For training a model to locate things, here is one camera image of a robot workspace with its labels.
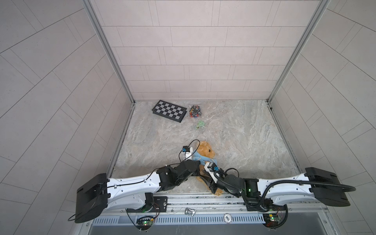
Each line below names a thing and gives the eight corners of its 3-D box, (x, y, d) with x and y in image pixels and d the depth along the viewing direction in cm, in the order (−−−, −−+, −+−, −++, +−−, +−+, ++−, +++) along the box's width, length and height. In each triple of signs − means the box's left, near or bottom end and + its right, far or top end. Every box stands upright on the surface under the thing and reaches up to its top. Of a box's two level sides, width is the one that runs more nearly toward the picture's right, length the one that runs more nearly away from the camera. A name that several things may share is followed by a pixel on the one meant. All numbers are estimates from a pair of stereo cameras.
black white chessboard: (151, 113, 110) (150, 110, 108) (160, 101, 117) (159, 99, 115) (180, 123, 104) (180, 120, 102) (187, 110, 112) (187, 108, 109)
